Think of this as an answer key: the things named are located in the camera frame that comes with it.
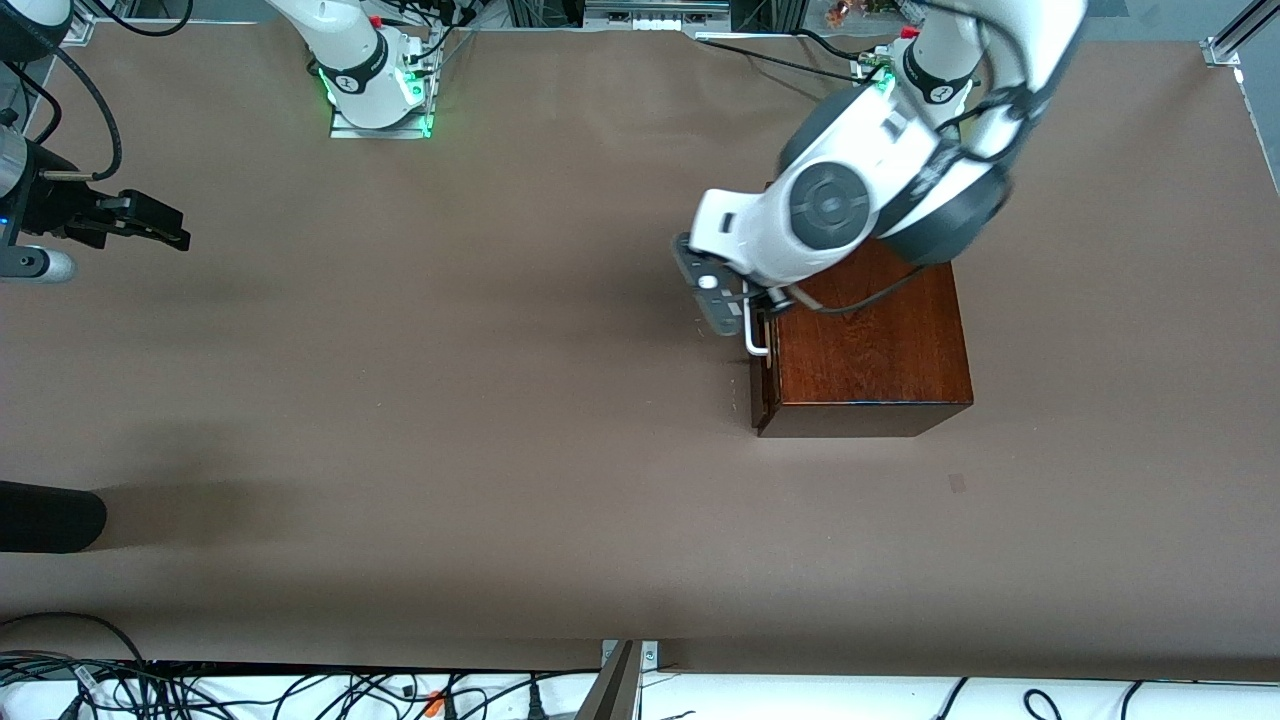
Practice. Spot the silver metal bracket plate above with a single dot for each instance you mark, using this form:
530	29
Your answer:
650	655

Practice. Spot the white power strip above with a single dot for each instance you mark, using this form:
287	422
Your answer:
655	20

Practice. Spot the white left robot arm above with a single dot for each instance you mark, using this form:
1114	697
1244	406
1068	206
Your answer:
830	200

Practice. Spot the grey metal bar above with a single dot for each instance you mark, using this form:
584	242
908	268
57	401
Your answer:
615	690

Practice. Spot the black cylinder object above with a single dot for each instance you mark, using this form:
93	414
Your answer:
50	517

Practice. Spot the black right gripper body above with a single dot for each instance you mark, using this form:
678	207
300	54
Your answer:
62	209

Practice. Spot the aluminium frame profile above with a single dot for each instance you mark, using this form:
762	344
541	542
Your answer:
1225	48
82	25

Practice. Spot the dark brown wooden cabinet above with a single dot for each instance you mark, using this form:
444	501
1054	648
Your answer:
880	350

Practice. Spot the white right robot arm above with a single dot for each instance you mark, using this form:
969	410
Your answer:
350	60

